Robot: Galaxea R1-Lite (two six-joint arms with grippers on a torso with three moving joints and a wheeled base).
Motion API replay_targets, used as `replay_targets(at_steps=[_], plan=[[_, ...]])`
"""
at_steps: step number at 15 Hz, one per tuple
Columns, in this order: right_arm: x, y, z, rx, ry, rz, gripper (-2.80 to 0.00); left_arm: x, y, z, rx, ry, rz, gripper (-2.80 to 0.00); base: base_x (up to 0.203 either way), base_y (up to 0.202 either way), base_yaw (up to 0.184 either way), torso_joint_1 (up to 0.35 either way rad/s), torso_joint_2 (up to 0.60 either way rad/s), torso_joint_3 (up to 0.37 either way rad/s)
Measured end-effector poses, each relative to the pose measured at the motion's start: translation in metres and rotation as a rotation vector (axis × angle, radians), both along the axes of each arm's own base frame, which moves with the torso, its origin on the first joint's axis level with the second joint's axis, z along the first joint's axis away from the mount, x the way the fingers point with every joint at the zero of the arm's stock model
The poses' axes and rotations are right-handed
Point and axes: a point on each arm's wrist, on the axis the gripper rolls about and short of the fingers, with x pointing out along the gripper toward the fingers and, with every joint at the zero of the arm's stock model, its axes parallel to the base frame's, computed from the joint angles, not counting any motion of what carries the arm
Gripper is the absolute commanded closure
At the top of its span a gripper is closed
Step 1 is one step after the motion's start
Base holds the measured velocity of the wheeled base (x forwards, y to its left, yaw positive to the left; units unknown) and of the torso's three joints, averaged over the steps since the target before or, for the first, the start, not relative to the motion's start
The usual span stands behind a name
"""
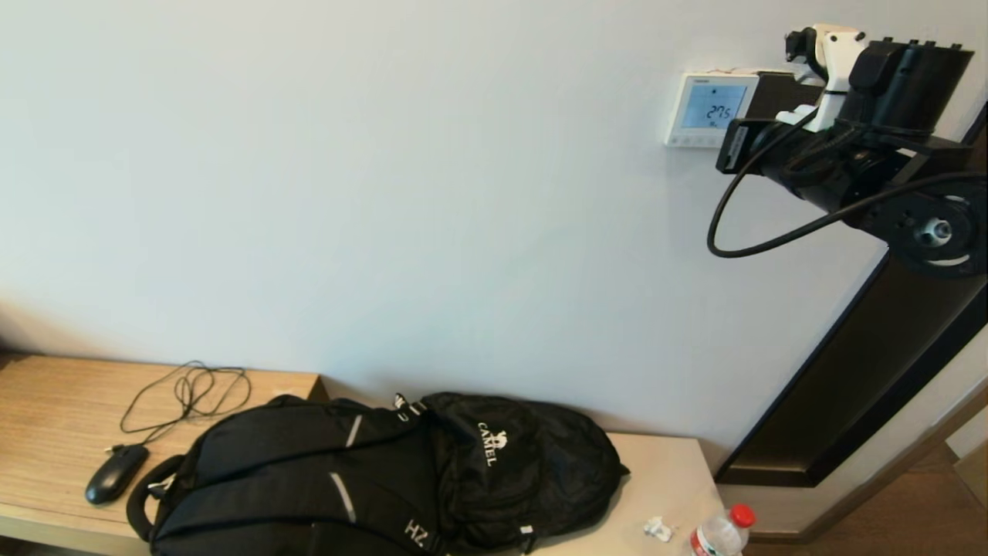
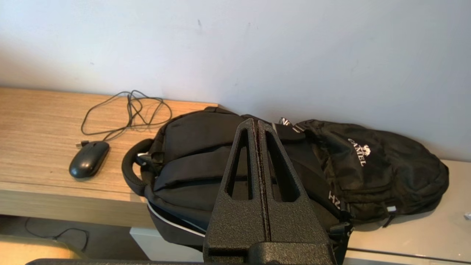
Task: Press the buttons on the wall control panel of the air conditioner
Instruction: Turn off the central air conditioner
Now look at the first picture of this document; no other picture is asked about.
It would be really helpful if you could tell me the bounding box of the light wooden desk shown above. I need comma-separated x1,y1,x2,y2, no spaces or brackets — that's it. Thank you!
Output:
0,354,329,556

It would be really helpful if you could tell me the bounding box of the dark wall switch panel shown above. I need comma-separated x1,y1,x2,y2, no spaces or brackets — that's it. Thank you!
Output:
745,71,824,126

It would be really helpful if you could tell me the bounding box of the black mouse cable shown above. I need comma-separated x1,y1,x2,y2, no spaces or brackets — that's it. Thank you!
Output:
106,361,253,456

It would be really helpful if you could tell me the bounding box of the white wall thermostat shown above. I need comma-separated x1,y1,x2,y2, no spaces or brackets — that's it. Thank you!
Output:
665,72,761,149

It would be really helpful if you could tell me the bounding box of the beige cabinet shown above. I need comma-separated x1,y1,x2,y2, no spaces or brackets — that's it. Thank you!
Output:
494,432,726,556

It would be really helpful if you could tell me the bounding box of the black Camel backpack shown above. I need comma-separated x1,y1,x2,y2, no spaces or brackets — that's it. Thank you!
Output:
421,392,630,554

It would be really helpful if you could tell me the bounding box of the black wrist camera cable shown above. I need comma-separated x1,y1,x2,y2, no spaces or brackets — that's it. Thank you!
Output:
706,104,988,259

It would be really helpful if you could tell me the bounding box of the black computer mouse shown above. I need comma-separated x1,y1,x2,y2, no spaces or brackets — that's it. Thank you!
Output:
85,445,151,507

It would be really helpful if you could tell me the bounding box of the clear bottle with red cap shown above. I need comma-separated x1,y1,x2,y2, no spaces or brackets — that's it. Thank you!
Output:
682,503,755,556

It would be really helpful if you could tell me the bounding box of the large black HZ backpack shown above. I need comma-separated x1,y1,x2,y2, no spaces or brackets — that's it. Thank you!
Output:
127,394,448,556

